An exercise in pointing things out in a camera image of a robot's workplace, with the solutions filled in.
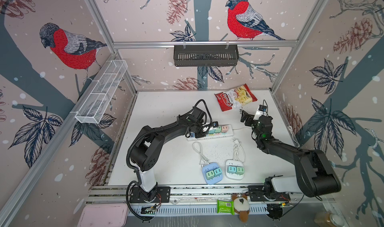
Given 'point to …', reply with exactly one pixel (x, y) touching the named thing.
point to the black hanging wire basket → (206, 55)
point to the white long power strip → (191, 136)
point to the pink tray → (104, 215)
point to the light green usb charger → (240, 171)
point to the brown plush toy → (241, 206)
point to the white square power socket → (233, 162)
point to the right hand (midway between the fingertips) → (249, 113)
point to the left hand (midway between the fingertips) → (206, 129)
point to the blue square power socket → (210, 167)
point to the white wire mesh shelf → (109, 77)
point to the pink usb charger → (224, 129)
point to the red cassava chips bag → (236, 97)
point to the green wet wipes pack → (223, 206)
